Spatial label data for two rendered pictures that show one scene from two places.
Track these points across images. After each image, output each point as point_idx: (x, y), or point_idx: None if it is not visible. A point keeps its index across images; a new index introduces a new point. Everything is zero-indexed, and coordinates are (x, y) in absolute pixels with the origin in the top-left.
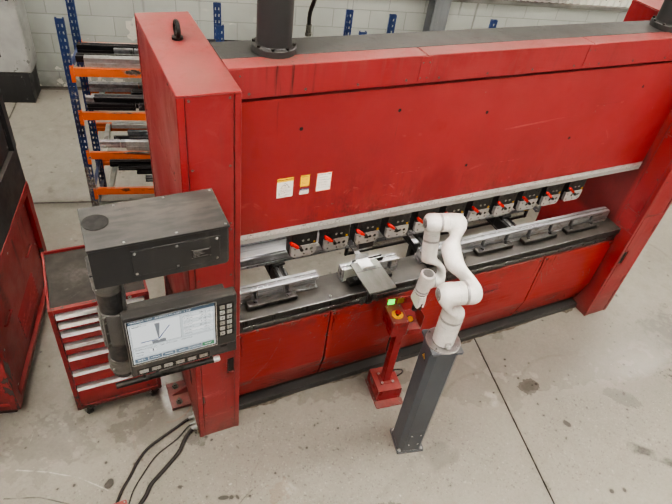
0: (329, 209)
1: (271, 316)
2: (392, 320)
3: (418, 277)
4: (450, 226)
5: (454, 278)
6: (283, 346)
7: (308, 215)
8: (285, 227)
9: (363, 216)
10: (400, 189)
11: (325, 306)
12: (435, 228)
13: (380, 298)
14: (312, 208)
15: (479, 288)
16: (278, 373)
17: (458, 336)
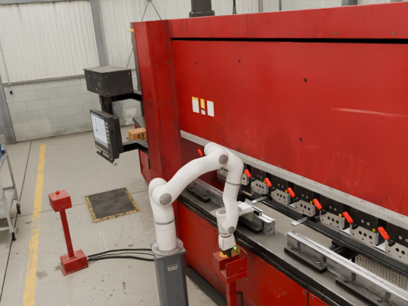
0: (216, 135)
1: (187, 199)
2: (216, 252)
3: (266, 247)
4: (209, 153)
5: (299, 283)
6: (195, 235)
7: (207, 133)
8: (199, 136)
9: (234, 153)
10: (253, 139)
11: (211, 218)
12: (204, 151)
13: (241, 245)
14: (208, 129)
15: (159, 189)
16: (198, 261)
17: (173, 253)
